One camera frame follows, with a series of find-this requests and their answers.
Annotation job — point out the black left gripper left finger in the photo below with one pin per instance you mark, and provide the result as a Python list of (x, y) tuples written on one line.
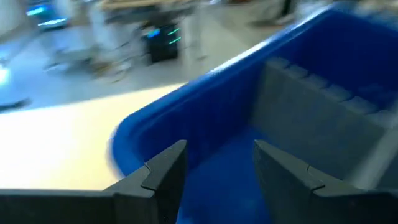
[(164, 183)]

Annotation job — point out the computer tower with LEDs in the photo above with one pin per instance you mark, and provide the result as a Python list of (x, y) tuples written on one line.
[(161, 46)]

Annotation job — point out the blue plastic bin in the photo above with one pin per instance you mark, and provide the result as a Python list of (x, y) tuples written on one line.
[(202, 109)]

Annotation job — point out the light wooden desk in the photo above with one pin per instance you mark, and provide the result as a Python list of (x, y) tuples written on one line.
[(62, 140)]

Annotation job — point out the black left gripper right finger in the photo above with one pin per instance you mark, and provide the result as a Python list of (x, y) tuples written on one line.
[(295, 199)]

